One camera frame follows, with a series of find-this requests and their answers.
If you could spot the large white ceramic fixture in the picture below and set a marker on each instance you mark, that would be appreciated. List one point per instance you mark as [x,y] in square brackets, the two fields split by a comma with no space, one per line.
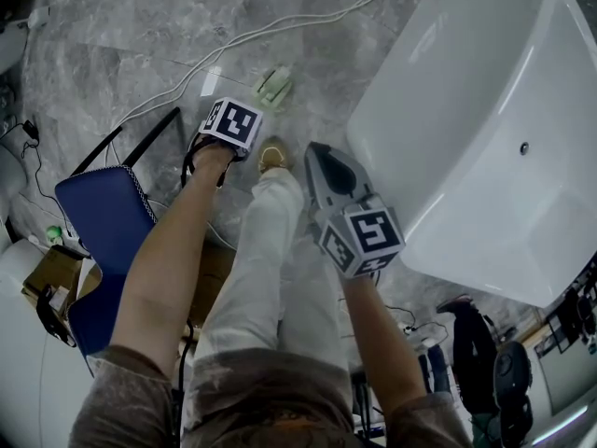
[28,343]

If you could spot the person's tan shoe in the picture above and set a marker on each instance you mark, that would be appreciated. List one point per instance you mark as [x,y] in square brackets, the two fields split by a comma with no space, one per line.
[274,154]

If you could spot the person's beige printed shirt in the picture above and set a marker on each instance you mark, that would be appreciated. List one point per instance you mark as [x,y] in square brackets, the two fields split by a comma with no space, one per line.
[261,399]

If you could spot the white power adapter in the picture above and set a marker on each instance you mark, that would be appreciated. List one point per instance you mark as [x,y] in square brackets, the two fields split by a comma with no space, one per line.
[38,17]

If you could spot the blue upholstered chair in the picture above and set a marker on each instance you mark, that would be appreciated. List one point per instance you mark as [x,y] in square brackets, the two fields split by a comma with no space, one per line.
[107,231]

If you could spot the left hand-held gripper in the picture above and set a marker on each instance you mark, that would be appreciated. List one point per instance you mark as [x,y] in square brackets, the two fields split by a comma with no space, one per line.
[233,124]

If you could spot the white power strip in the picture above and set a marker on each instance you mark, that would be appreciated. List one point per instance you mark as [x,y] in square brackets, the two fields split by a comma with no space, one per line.
[74,242]

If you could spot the small green object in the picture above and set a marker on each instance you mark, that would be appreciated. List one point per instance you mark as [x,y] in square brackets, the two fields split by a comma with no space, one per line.
[53,235]

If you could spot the person's white trousers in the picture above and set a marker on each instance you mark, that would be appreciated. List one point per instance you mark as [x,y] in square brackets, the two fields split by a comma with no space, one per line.
[270,273]

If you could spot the person's right forearm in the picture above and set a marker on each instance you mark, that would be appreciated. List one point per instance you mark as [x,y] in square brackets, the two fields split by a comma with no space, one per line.
[378,334]

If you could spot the person's left forearm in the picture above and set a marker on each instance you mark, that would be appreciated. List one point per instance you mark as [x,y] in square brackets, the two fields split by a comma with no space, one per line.
[163,273]

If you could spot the white bathtub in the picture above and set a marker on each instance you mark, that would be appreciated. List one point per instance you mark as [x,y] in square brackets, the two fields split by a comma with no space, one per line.
[466,133]

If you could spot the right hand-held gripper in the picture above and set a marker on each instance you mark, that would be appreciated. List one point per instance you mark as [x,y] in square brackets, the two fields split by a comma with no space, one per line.
[368,236]

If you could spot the black-printed cardboard box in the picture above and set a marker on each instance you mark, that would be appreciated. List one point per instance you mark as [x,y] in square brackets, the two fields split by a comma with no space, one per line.
[51,269]

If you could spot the black shelf rack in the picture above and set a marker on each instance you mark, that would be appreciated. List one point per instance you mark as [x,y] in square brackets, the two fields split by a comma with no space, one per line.
[573,306]

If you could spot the black round device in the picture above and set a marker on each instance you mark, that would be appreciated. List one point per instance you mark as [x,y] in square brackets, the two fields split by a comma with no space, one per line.
[513,381]

